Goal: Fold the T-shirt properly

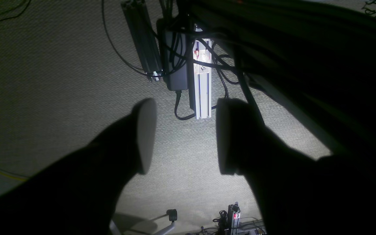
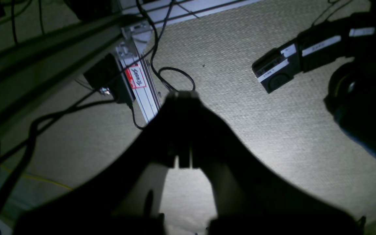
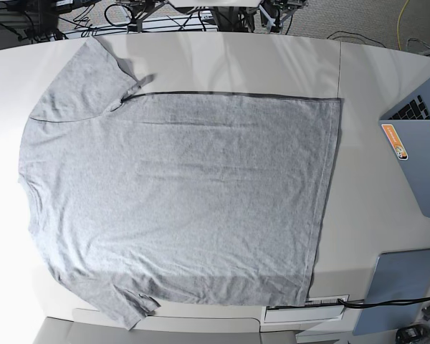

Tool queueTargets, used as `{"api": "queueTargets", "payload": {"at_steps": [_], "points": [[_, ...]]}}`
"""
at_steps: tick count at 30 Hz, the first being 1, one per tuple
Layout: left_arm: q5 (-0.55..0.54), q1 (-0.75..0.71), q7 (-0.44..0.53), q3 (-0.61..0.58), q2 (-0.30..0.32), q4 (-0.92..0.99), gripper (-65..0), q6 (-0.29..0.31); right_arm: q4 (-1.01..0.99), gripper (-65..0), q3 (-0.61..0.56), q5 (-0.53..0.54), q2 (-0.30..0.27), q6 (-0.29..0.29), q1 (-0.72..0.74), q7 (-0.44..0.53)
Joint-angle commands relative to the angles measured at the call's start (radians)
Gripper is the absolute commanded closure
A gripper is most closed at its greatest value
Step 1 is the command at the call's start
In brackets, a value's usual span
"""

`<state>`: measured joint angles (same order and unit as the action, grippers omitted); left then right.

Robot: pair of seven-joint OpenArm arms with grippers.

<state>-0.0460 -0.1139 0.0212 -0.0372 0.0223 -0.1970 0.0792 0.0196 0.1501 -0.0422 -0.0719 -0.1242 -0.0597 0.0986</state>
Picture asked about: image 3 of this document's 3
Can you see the grey T-shirt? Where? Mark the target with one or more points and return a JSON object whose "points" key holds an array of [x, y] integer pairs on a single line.
{"points": [[193, 197]]}

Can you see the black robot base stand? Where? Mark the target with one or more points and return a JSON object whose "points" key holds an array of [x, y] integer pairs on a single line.
{"points": [[240, 16]]}

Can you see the blue laptop with stickers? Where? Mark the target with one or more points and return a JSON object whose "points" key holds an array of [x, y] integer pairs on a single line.
{"points": [[410, 142]]}

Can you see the blue-grey tablet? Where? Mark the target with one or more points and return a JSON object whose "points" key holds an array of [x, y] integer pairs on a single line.
{"points": [[398, 276]]}

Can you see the open silver laptop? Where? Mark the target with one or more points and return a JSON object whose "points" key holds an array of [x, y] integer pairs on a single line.
{"points": [[415, 106]]}

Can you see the black device bottom right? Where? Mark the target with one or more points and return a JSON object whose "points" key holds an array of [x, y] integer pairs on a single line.
{"points": [[412, 334]]}

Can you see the white cable grommet tray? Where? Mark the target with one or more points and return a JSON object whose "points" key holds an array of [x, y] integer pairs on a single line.
{"points": [[317, 309]]}

